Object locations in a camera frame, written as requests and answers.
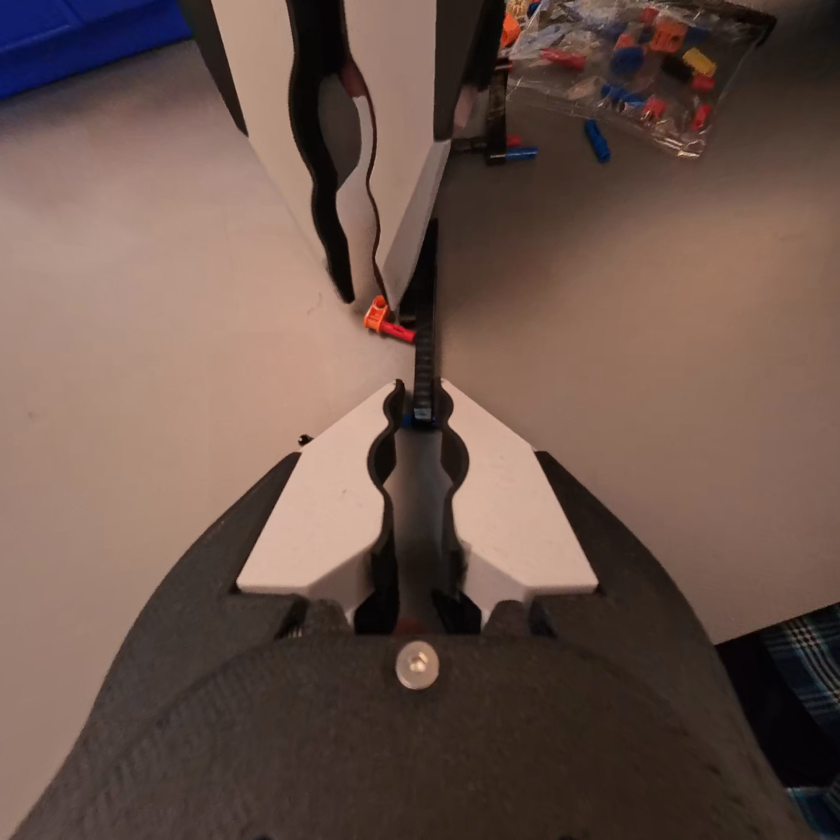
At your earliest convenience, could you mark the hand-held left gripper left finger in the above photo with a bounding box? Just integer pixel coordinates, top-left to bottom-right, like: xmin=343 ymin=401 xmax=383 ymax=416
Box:
xmin=236 ymin=379 xmax=406 ymax=635

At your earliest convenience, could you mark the blue plastic bin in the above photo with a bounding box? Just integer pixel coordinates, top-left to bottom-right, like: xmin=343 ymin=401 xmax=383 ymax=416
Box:
xmin=0 ymin=0 xmax=194 ymax=101

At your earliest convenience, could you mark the clear bag of toy parts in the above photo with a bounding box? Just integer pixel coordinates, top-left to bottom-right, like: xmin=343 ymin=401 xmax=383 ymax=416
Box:
xmin=505 ymin=0 xmax=778 ymax=162

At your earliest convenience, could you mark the short black toy beam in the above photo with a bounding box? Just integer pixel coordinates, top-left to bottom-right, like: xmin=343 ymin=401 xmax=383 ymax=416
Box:
xmin=453 ymin=59 xmax=511 ymax=167

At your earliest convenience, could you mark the long black toy beam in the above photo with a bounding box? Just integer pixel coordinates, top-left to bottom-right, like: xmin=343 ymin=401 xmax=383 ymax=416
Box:
xmin=397 ymin=218 xmax=442 ymax=424

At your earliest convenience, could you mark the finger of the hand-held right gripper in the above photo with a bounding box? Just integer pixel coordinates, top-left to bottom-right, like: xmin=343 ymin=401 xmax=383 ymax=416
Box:
xmin=210 ymin=0 xmax=357 ymax=305
xmin=345 ymin=0 xmax=455 ymax=312

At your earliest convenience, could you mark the person's plaid clothing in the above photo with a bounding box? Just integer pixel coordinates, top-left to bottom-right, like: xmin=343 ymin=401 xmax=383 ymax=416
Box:
xmin=715 ymin=600 xmax=840 ymax=840

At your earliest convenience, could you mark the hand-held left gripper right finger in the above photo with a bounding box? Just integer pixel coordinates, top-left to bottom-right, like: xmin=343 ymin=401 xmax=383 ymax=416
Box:
xmin=430 ymin=378 xmax=599 ymax=634

